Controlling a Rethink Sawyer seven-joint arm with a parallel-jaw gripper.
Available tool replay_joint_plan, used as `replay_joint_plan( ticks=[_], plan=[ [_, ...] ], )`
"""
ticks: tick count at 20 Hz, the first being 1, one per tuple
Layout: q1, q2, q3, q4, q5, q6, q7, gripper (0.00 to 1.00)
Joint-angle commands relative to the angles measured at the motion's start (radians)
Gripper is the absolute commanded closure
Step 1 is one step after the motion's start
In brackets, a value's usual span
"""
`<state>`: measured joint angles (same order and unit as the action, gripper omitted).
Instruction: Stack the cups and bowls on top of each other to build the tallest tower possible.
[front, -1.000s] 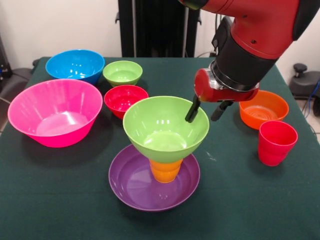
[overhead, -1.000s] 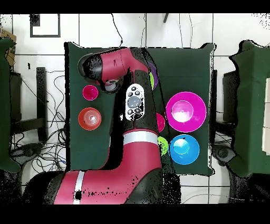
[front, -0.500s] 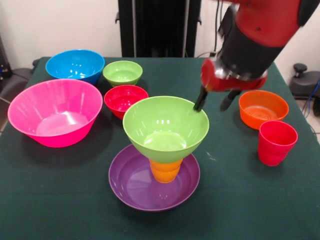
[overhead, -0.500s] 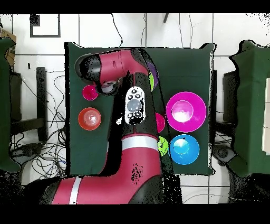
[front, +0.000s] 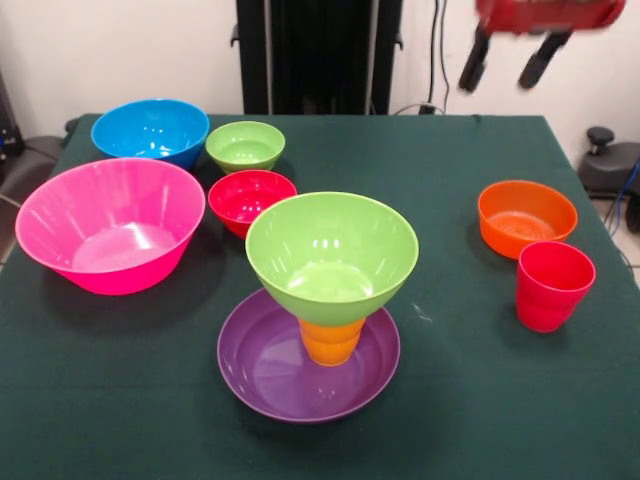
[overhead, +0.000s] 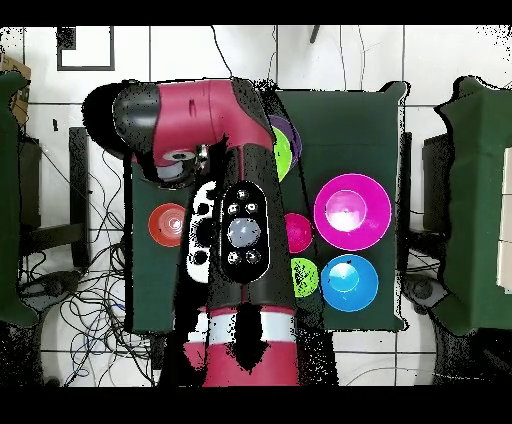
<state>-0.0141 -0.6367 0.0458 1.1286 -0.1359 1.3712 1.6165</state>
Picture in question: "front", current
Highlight black hanging wall cables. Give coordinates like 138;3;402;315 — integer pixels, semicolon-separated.
392;0;452;116

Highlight red plastic cup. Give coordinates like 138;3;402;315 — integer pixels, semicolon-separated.
515;240;597;334

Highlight large green plastic bowl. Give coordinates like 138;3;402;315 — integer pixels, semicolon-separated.
244;191;420;327

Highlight small red plastic bowl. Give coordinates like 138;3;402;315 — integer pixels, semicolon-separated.
207;169;298;240

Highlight black pedestal leg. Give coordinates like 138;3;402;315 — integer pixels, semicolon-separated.
0;134;64;201
578;126;640;201

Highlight orange plastic cup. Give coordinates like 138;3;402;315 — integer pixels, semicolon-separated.
298;317;367;368

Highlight blue plastic bowl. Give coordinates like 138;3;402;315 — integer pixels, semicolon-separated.
90;98;211;171

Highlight small green plastic bowl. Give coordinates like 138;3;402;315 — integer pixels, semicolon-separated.
204;120;287;175

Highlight orange plastic bowl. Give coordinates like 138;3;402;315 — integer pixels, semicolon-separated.
477;179;579;261

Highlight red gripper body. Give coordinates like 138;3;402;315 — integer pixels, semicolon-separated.
474;0;627;36

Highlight purple plastic bowl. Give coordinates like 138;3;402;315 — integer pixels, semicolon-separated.
216;288;402;425

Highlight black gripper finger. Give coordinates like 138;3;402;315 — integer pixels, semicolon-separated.
517;30;574;91
458;24;492;94

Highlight large pink plastic bowl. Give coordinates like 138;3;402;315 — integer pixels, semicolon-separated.
14;157;207;296

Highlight blue cable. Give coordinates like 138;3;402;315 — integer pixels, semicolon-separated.
603;157;640;239

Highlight dark green table cloth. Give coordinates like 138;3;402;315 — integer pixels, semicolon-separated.
0;113;640;480

